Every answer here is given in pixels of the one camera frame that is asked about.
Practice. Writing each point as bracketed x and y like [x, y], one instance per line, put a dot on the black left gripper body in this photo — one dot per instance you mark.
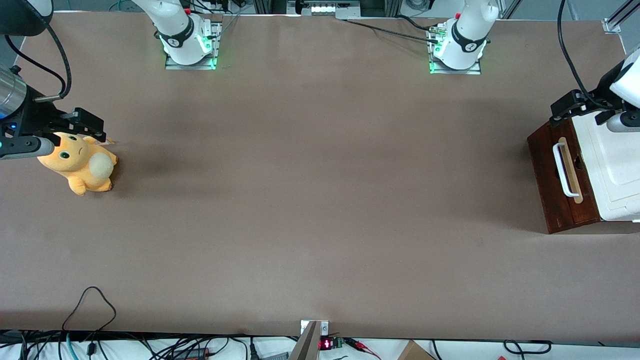
[602, 89]

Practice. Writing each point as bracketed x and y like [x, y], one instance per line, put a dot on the orange plush toy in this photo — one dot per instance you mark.
[80, 162]

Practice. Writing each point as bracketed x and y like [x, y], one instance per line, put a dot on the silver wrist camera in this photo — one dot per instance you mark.
[625, 121]
[25, 147]

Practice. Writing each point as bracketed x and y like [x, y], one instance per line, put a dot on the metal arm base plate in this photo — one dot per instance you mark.
[475, 71]
[172, 65]

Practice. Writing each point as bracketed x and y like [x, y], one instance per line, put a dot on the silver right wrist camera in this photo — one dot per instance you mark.
[25, 147]

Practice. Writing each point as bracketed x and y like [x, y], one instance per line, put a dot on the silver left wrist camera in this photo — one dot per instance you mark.
[625, 121]

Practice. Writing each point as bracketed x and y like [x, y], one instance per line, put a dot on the brown cardboard box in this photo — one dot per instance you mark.
[415, 351]

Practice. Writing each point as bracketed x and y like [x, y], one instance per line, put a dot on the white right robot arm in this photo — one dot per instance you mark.
[176, 31]

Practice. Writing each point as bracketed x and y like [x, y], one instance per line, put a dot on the red clip lead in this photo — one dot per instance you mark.
[362, 346]

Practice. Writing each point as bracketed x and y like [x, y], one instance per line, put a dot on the grey device with white lights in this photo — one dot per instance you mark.
[322, 8]

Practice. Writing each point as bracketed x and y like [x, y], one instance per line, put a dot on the white drawer cabinet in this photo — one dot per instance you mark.
[615, 165]

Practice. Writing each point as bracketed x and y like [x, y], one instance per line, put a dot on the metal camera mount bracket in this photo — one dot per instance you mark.
[311, 340]

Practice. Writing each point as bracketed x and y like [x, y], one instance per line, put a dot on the dark wooden upper drawer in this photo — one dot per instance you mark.
[587, 200]

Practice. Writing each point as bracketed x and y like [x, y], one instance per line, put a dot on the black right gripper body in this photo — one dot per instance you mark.
[39, 116]

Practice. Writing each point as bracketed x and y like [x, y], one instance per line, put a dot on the circuit board with red display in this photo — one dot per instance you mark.
[331, 344]

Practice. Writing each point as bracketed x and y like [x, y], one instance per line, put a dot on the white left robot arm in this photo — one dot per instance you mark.
[465, 40]

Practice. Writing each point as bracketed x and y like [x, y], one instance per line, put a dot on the aluminium frame profile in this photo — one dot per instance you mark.
[620, 17]

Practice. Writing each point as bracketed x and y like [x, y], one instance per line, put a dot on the black power adapter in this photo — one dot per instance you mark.
[192, 354]

